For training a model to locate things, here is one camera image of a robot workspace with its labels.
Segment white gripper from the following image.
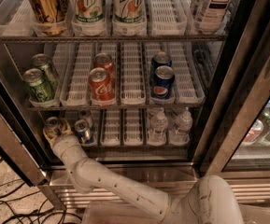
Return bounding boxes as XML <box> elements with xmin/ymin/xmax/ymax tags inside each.
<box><xmin>43</xmin><ymin>118</ymin><xmax>88</xmax><ymax>168</ymax></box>

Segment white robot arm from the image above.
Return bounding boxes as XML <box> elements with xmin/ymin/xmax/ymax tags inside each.
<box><xmin>43</xmin><ymin>117</ymin><xmax>244</xmax><ymax>224</ymax></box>

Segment blue silver redbull can front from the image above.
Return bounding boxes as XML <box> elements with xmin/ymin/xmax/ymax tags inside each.
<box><xmin>75</xmin><ymin>119</ymin><xmax>93</xmax><ymax>145</ymax></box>

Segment redbull can rear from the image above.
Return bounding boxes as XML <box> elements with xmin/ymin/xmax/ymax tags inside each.
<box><xmin>78</xmin><ymin>110</ymin><xmax>93</xmax><ymax>129</ymax></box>

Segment red coca cola can front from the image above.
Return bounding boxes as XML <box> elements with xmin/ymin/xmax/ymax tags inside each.
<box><xmin>89</xmin><ymin>67</ymin><xmax>114</xmax><ymax>102</ymax></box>

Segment red coca cola can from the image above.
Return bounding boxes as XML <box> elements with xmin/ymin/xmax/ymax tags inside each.
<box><xmin>93</xmin><ymin>52</ymin><xmax>115</xmax><ymax>78</ymax></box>
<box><xmin>89</xmin><ymin>67</ymin><xmax>114</xmax><ymax>102</ymax></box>

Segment green soda can front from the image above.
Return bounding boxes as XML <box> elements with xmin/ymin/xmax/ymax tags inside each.
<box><xmin>22</xmin><ymin>68</ymin><xmax>54</xmax><ymax>103</ymax></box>

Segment green soda can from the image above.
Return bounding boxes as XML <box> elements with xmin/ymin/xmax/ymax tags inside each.
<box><xmin>32</xmin><ymin>53</ymin><xmax>59</xmax><ymax>90</ymax></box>
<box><xmin>22</xmin><ymin>68</ymin><xmax>54</xmax><ymax>103</ymax></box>

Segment green soda can rear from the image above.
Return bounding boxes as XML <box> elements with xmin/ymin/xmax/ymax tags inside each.
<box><xmin>32</xmin><ymin>53</ymin><xmax>59</xmax><ymax>90</ymax></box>

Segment red coca cola can rear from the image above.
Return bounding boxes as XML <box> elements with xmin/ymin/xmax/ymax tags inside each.
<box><xmin>93</xmin><ymin>52</ymin><xmax>115</xmax><ymax>78</ymax></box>

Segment blue pepsi can front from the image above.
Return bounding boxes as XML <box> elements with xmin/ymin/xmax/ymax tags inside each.
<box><xmin>151</xmin><ymin>65</ymin><xmax>175</xmax><ymax>99</ymax></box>

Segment blue pepsi can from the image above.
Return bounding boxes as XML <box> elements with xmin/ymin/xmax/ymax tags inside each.
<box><xmin>151</xmin><ymin>65</ymin><xmax>175</xmax><ymax>99</ymax></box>
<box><xmin>151</xmin><ymin>50</ymin><xmax>172</xmax><ymax>70</ymax></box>

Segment blue pepsi can rear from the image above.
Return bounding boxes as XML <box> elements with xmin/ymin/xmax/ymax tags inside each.
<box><xmin>151</xmin><ymin>50</ymin><xmax>172</xmax><ymax>70</ymax></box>

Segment gold tall can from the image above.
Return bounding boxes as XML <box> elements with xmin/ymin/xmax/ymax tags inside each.
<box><xmin>29</xmin><ymin>0</ymin><xmax>65</xmax><ymax>35</ymax></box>

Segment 7up can left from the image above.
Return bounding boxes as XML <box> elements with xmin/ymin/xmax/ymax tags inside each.
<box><xmin>72</xmin><ymin>0</ymin><xmax>104</xmax><ymax>23</ymax></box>

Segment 7up can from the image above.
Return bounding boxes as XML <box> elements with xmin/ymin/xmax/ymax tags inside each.
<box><xmin>113</xmin><ymin>0</ymin><xmax>143</xmax><ymax>23</ymax></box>
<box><xmin>72</xmin><ymin>0</ymin><xmax>104</xmax><ymax>23</ymax></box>

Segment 7up can right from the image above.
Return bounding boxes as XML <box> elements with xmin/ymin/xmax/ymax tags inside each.
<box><xmin>113</xmin><ymin>0</ymin><xmax>143</xmax><ymax>23</ymax></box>

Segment fridge glass door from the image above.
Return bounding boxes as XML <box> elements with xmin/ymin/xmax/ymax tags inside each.
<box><xmin>199</xmin><ymin>0</ymin><xmax>270</xmax><ymax>178</ymax></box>

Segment red can behind door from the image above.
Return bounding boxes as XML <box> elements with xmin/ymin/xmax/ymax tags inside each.
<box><xmin>242</xmin><ymin>119</ymin><xmax>263</xmax><ymax>145</ymax></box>

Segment clear water bottle left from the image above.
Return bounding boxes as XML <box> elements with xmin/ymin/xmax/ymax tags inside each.
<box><xmin>148</xmin><ymin>111</ymin><xmax>168</xmax><ymax>147</ymax></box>

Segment clear water bottle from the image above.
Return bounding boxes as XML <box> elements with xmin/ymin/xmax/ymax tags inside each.
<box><xmin>170</xmin><ymin>110</ymin><xmax>192</xmax><ymax>146</ymax></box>
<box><xmin>148</xmin><ymin>111</ymin><xmax>168</xmax><ymax>147</ymax></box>

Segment clear water bottle right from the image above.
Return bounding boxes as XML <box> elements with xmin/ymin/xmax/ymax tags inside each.
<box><xmin>170</xmin><ymin>110</ymin><xmax>192</xmax><ymax>146</ymax></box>

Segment teas tea bottle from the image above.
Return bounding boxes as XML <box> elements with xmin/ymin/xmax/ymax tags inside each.
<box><xmin>190</xmin><ymin>0</ymin><xmax>231</xmax><ymax>35</ymax></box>

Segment clear plastic bin right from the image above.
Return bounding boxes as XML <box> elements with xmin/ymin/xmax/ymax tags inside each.
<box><xmin>240</xmin><ymin>204</ymin><xmax>270</xmax><ymax>224</ymax></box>

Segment middle wire shelf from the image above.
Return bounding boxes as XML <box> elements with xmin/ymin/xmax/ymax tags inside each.
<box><xmin>28</xmin><ymin>104</ymin><xmax>203</xmax><ymax>111</ymax></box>

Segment wire shelf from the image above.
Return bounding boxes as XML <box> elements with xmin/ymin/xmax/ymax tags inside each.
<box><xmin>28</xmin><ymin>104</ymin><xmax>203</xmax><ymax>111</ymax></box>
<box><xmin>0</xmin><ymin>35</ymin><xmax>227</xmax><ymax>44</ymax></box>

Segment black floor cables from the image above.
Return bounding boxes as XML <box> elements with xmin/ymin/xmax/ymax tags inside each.
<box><xmin>0</xmin><ymin>157</ymin><xmax>83</xmax><ymax>224</ymax></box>

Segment top wire shelf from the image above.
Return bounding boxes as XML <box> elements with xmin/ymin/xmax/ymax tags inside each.
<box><xmin>0</xmin><ymin>35</ymin><xmax>227</xmax><ymax>44</ymax></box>

